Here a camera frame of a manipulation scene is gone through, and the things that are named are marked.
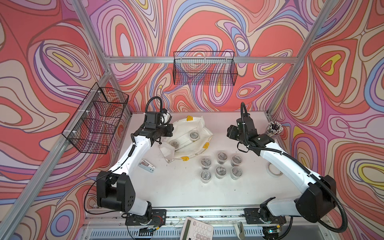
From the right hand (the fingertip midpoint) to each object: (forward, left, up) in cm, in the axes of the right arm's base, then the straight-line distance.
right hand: (232, 133), depth 82 cm
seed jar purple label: (-9, +15, -15) cm, 23 cm away
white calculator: (-42, +23, -17) cm, 51 cm away
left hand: (+5, +33, +1) cm, 33 cm away
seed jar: (+9, +22, -13) cm, 27 cm away
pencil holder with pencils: (+7, -28, -5) cm, 29 cm away
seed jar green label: (-18, +16, -15) cm, 28 cm away
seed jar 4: (-16, +7, -14) cm, 22 cm away
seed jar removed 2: (-17, -1, -15) cm, 22 cm away
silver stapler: (-9, +51, -16) cm, 54 cm away
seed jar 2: (+4, +34, -14) cm, 37 cm away
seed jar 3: (-9, -3, -15) cm, 18 cm away
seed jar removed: (-7, +5, -14) cm, 17 cm away
